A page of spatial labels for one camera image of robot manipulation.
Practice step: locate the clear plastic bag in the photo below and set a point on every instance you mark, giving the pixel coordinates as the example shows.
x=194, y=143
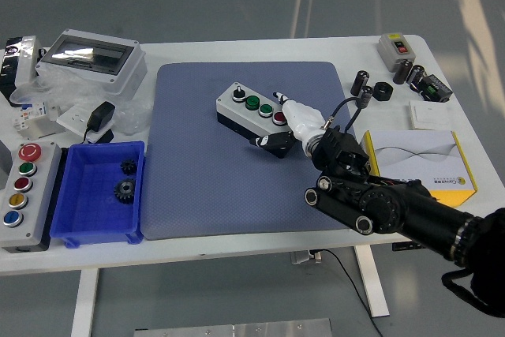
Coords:
x=71, y=92

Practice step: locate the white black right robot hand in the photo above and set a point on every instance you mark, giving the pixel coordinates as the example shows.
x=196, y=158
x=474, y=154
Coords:
x=301, y=120

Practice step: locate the grey metal block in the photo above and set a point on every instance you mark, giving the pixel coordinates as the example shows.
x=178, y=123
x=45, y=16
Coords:
x=4, y=163

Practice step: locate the silver metal plate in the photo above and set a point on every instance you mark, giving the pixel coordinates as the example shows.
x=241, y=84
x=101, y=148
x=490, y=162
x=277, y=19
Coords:
x=236, y=329

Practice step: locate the blue plastic bin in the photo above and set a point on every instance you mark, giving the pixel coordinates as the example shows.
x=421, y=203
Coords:
x=90, y=214

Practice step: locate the black power adapter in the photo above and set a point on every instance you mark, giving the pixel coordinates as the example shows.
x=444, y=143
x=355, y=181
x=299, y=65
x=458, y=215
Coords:
x=100, y=116

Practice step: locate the black hex nut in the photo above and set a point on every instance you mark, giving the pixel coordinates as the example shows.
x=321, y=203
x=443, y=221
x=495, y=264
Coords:
x=382, y=91

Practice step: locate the large black gear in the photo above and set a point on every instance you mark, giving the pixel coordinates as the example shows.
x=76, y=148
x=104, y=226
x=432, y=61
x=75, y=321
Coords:
x=125, y=191

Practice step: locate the black cylindrical capacitor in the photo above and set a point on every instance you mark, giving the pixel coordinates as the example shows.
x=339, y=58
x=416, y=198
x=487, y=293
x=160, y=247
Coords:
x=415, y=76
x=360, y=82
x=363, y=97
x=402, y=72

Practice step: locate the grey-blue table mat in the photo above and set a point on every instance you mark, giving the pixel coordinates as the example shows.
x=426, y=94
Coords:
x=197, y=175

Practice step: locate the yellow white cardboard box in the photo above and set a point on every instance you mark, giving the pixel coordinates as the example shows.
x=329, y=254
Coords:
x=418, y=155

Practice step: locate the white circuit breaker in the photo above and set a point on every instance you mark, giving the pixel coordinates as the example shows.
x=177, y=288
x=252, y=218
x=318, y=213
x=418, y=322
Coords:
x=29, y=116

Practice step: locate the black table control panel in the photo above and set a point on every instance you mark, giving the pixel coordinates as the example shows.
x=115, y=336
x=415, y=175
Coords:
x=406, y=246

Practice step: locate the white wall switch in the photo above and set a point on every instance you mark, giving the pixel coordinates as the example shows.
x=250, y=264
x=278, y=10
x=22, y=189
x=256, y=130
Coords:
x=430, y=116

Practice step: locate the grey four-button control box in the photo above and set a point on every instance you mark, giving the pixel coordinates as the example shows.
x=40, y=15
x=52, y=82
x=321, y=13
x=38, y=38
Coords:
x=236, y=110

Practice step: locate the grey five-button control box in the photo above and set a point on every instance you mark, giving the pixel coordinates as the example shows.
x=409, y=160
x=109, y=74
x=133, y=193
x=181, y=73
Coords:
x=35, y=195

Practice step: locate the small black gear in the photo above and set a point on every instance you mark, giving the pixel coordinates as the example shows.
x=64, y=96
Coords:
x=128, y=167

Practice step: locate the grey under-table bracket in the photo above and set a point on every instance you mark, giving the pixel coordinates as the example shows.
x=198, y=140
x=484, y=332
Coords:
x=304, y=257

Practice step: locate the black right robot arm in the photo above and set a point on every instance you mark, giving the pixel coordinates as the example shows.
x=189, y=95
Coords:
x=394, y=203

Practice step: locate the grey two-button switch box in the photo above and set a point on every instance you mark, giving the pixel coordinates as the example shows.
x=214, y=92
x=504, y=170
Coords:
x=388, y=55

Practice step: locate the grey enclosure with clear lid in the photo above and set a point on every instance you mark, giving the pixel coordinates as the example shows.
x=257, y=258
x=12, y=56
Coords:
x=114, y=76

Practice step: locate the grey metal bracket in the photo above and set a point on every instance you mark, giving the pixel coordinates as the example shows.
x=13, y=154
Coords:
x=41, y=129

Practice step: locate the white table leg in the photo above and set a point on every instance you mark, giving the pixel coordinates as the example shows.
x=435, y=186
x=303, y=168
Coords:
x=84, y=301
x=372, y=281

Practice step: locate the white wall socket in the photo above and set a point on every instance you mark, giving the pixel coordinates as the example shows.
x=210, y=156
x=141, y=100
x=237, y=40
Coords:
x=73, y=118

